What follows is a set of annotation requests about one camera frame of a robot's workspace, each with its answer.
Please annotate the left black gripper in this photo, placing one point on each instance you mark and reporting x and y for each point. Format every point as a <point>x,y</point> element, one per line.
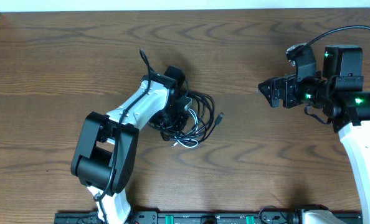
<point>180,126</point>

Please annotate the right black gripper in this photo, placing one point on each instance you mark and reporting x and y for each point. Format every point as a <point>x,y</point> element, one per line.
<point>288,84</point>

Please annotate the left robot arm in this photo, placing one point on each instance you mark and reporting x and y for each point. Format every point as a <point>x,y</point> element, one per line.
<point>105,154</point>

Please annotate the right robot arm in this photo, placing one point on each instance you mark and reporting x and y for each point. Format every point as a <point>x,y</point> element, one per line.
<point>338,91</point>

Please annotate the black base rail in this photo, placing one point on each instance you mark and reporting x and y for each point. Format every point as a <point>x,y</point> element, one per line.
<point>151,217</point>

